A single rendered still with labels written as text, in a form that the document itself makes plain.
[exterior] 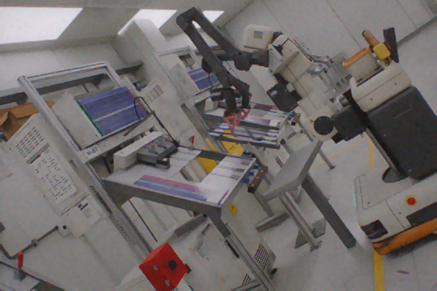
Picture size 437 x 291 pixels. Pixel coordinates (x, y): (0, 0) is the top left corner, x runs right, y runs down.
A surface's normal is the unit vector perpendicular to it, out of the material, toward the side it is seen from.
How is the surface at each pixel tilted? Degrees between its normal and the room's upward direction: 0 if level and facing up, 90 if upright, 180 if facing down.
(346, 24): 90
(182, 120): 90
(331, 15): 90
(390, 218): 90
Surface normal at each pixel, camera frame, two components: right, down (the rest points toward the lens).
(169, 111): -0.34, 0.27
